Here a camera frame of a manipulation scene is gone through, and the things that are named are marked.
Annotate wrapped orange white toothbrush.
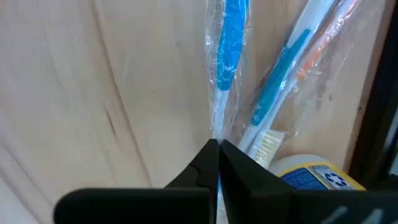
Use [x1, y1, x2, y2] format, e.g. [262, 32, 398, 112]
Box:
[248, 0, 374, 169]

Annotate white wipes canister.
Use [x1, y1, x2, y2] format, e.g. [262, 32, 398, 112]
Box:
[269, 154, 367, 191]

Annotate blue white toothbrush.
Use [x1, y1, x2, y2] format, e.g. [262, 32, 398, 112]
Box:
[204, 0, 251, 144]
[238, 0, 338, 153]

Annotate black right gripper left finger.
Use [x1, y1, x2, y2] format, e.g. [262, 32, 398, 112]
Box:
[54, 138, 220, 224]

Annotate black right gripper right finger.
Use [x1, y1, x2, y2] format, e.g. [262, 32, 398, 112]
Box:
[221, 139, 398, 224]

